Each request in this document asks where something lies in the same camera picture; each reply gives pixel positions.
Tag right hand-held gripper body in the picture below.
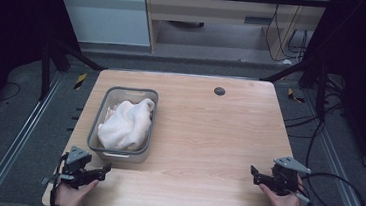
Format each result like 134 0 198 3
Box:
268 154 315 206

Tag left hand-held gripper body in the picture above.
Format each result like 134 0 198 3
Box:
40 142 102 192

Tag grey plastic basket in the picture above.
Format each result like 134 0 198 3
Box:
85 83 160 166

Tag white towel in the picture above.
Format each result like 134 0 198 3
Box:
95 93 156 154

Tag person's left hand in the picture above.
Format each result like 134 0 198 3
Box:
54 175 100 206

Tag person's right hand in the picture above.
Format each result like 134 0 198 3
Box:
256 178 305 206

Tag yellow black tape strip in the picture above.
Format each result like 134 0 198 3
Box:
285 87 308 105
73 71 88 91

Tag round grey table grommet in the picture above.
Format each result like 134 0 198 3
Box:
213 86 227 98

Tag black metal stand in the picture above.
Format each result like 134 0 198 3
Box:
255 55 332 125
36 35 110 108

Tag white cabinet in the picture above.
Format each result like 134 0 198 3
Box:
46 0 156 50

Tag light wooden desk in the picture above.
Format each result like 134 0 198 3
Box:
136 0 331 68

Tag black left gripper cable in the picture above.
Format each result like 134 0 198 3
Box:
48 151 70 206

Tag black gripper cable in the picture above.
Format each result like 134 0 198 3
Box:
48 151 70 206
297 171 366 206

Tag aluminium floor rail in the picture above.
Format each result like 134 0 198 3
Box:
0 66 65 206
293 89 366 206

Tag black floor cables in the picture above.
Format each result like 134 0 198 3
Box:
279 70 350 171

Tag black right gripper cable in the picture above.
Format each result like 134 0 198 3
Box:
297 171 366 206

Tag thin black floor cable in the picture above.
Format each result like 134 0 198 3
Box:
0 80 22 106

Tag black hanging cables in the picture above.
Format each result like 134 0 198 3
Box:
262 2 312 66

